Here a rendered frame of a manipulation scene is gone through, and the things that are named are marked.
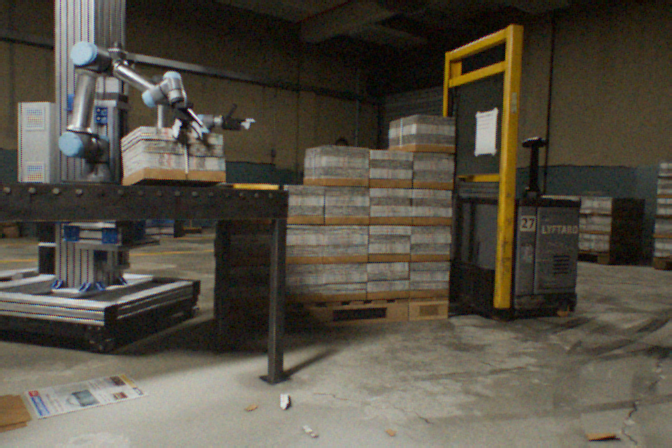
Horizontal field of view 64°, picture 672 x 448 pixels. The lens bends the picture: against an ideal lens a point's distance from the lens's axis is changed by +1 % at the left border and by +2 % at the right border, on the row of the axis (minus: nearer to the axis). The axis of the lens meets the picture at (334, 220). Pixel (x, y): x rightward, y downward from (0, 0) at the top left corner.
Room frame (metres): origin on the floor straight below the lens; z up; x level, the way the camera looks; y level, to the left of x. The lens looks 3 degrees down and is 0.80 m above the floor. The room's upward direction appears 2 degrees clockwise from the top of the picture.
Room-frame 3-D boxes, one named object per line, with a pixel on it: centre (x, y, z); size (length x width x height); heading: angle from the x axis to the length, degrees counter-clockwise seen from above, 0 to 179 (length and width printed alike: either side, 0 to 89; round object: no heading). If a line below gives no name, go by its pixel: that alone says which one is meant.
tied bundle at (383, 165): (3.45, -0.27, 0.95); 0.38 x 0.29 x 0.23; 20
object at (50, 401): (2.01, 0.92, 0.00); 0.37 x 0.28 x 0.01; 128
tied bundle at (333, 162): (3.34, 0.01, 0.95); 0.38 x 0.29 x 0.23; 23
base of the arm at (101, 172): (2.71, 1.20, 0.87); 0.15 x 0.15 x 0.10
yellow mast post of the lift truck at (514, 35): (3.40, -1.07, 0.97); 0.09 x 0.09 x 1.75; 21
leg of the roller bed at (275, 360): (2.23, 0.23, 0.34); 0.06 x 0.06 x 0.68; 38
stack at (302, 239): (3.29, 0.13, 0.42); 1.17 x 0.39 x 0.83; 111
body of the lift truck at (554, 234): (3.84, -1.30, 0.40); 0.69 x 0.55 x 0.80; 21
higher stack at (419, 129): (3.55, -0.55, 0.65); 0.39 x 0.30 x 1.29; 21
